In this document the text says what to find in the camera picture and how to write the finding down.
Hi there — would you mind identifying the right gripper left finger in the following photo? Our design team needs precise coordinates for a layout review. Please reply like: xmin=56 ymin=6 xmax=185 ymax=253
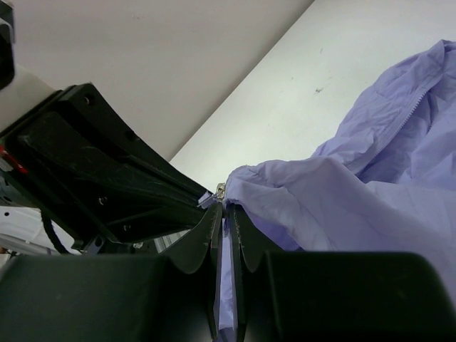
xmin=167 ymin=204 xmax=222 ymax=341

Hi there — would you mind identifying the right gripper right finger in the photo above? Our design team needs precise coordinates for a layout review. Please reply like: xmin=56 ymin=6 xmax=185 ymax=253
xmin=227 ymin=204 xmax=281 ymax=341

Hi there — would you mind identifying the lavender zip-up jacket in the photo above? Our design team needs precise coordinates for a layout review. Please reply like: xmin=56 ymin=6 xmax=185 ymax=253
xmin=219 ymin=40 xmax=455 ymax=341

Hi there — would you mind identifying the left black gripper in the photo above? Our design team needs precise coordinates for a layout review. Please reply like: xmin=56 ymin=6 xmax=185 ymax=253
xmin=1 ymin=83 xmax=208 ymax=255

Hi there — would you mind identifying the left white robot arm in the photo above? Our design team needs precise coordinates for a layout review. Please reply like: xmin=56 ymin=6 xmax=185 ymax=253
xmin=1 ymin=83 xmax=207 ymax=254

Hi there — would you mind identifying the silver zipper slider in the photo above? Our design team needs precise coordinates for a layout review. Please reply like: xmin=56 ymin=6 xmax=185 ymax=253
xmin=204 ymin=182 xmax=226 ymax=206

